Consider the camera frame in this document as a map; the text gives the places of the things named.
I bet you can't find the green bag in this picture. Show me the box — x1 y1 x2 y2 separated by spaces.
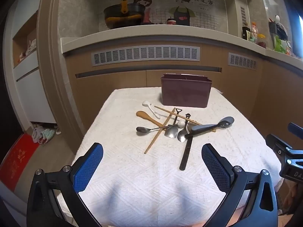
273 35 288 52

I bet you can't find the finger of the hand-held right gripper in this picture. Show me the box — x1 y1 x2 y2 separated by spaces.
266 134 303 164
287 122 303 136

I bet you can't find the black basket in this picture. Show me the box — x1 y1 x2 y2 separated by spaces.
268 16 289 41

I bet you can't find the small grey vent grille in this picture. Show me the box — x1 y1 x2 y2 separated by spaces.
228 52 258 71

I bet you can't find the steel spoon with face handle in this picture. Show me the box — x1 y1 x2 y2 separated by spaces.
177 113 191 143

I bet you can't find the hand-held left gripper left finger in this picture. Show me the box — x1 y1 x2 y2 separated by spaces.
27 142 105 227

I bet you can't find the black-handled translucent spoon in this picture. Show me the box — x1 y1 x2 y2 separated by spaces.
177 120 194 171

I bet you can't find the wooden spoon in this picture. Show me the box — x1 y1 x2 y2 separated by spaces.
136 111 166 127

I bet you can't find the black wok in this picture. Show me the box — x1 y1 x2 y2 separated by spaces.
103 3 146 29

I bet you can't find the wooden counter cabinet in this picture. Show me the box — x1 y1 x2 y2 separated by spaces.
63 40 303 138

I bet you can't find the shelf clutter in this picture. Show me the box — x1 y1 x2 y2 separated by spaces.
18 40 36 63

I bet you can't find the maroon plastic utensil box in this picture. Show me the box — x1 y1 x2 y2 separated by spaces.
160 73 212 109

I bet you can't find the large grey vent grille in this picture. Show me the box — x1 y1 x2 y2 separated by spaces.
91 45 201 67

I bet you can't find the white cabinet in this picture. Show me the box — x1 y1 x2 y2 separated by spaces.
9 0 58 124

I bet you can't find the white ceramic spoon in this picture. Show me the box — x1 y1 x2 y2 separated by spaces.
142 100 161 119

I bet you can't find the striped cloth pile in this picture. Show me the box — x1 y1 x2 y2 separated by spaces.
31 125 60 146

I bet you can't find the grey silicone spoon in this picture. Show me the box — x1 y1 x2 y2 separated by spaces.
191 116 235 133

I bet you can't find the white textured towel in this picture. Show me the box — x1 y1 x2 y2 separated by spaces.
57 87 284 227

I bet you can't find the orange-capped clear bottle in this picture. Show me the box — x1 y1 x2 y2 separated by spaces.
251 22 258 43

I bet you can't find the wooden chopstick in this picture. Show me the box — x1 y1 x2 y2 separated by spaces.
144 108 176 154
154 106 216 132

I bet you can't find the cartoon wall sticker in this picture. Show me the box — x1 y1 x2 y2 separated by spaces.
110 0 216 27

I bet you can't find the shovel-shaped steel spoon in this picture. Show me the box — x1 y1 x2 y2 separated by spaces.
164 108 183 139

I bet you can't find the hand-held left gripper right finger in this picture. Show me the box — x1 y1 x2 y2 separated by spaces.
201 143 278 227

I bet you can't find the yellow-lidded jar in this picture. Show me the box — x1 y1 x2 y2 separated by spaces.
257 33 267 48

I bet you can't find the red floor mat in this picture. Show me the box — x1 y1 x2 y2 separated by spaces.
0 133 40 192

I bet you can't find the small steel spoon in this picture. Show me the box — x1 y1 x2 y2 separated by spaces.
136 124 179 135

